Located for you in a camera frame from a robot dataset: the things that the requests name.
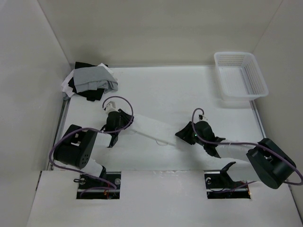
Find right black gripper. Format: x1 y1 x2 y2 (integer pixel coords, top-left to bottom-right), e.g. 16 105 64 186
175 121 206 147

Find white tank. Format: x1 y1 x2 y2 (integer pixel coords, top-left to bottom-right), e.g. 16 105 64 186
62 62 118 101
128 114 177 146

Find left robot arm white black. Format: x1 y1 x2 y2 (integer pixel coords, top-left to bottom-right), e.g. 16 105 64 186
50 107 134 174

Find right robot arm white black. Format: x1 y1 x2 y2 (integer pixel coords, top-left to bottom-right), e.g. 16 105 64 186
175 121 297 189

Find black folded tank top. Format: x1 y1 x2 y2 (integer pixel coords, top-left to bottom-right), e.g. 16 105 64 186
67 61 104 102

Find grey folded tank top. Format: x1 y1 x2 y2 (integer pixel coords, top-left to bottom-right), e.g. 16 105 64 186
73 66 118 93

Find white folded tank top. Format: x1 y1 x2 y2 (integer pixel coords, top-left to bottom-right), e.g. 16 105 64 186
62 62 118 101

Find white plastic mesh basket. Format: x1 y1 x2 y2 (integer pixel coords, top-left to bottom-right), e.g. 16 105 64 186
214 52 269 102

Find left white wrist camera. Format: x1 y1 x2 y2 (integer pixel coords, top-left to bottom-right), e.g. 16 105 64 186
104 101 117 114

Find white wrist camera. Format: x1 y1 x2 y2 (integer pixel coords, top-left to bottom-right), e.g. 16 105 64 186
198 114 208 121
104 101 117 114

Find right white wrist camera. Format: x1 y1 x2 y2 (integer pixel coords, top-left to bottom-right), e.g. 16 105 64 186
198 114 208 121

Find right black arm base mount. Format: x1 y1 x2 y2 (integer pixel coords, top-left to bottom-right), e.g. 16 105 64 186
204 161 251 199

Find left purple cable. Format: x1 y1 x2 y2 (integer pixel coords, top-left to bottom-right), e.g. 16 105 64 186
49 96 135 198

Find purple cable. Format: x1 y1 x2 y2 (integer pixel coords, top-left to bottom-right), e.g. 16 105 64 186
49 96 135 198
191 108 303 193

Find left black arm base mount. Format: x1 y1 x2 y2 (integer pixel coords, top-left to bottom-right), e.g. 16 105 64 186
73 172 122 200

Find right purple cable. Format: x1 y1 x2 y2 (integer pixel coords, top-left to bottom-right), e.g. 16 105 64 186
191 108 303 193

